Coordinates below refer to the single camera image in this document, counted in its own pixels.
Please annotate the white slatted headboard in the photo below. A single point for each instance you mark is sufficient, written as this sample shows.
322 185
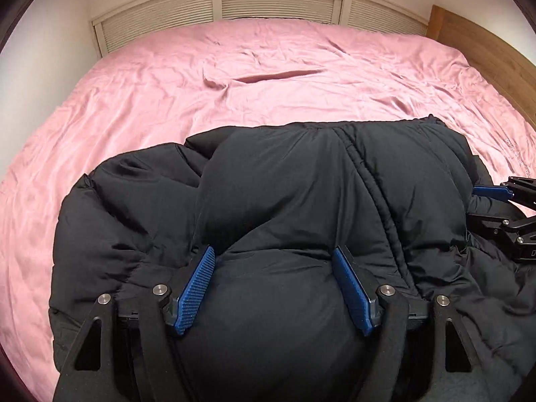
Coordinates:
272 4

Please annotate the black puffer coat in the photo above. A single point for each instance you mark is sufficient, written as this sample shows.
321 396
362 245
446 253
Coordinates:
293 184

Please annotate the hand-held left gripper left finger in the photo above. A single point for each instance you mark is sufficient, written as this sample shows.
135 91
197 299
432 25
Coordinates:
194 291

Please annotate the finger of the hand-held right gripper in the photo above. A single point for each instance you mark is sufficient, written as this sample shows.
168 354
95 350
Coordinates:
490 221
492 192

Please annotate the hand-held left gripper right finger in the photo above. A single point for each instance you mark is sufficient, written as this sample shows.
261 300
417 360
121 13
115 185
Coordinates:
351 291

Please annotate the pink bed cover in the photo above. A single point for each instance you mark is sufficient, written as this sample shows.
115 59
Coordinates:
167 92

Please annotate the wooden bed board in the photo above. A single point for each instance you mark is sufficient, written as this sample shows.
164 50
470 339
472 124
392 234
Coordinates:
490 46

